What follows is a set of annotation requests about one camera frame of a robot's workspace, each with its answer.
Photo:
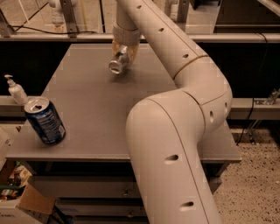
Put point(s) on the drawer knob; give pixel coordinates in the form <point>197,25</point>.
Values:
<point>130,214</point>
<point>126,193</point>

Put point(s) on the white pump bottle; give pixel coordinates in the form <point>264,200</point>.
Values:
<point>16,91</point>

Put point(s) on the blue soda can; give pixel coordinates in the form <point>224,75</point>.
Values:
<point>45,120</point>

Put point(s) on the lower drawer knob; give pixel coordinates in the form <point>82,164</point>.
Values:
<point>130,214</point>

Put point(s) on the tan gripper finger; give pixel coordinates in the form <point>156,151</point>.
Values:
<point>117,49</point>
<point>132,53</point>

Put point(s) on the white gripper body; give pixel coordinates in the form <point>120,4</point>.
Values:
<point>126,36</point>

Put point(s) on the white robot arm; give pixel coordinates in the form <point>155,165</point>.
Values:
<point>163,131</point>

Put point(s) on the silver blue redbull can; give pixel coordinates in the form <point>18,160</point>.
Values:
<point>120,60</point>

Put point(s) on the grey drawer cabinet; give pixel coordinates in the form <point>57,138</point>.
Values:
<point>90,169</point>

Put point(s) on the top drawer knob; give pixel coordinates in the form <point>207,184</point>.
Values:
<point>126,193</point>

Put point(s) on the cardboard box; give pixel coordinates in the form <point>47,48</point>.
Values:
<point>30,207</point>

